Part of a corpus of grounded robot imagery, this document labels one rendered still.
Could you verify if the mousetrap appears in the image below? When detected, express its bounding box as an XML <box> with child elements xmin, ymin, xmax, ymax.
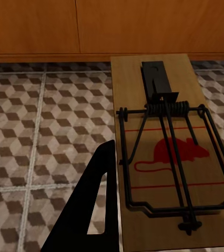
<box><xmin>110</xmin><ymin>54</ymin><xmax>224</xmax><ymax>252</ymax></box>

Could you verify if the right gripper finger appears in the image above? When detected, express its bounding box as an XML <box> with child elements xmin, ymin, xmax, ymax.
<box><xmin>40</xmin><ymin>140</ymin><xmax>119</xmax><ymax>252</ymax></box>

